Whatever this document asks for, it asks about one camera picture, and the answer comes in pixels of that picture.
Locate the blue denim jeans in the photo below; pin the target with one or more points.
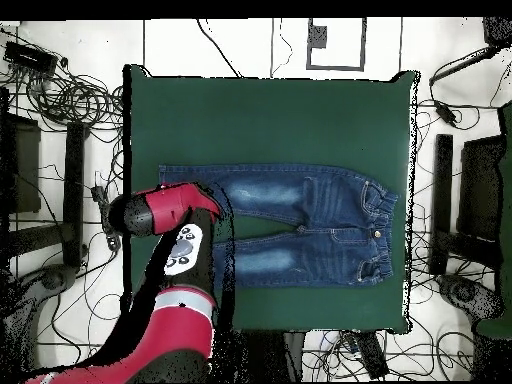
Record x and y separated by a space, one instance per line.
328 216

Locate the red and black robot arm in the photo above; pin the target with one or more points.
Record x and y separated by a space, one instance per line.
172 320

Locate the dark flat panel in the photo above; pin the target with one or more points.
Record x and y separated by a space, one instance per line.
480 188
26 168

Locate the dark green table cloth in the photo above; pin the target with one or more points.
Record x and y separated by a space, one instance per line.
240 112

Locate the black power strip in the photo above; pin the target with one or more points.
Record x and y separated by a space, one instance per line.
372 354
100 196

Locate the black stand leg bar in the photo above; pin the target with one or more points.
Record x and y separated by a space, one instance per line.
443 200
74 192

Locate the small grey square patch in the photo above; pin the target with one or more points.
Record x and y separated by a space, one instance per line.
318 36

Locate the black round stand base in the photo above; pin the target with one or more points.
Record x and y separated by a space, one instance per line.
54 278
464 292

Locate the black power brick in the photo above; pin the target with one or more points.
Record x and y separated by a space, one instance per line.
446 112

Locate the black rod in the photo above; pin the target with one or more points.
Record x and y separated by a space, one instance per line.
460 66

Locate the black corner box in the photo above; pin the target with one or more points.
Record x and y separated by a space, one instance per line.
498 32

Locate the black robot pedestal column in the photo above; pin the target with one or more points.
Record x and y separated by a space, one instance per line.
276 356

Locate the grey square floor frame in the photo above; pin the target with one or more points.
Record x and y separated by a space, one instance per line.
363 44

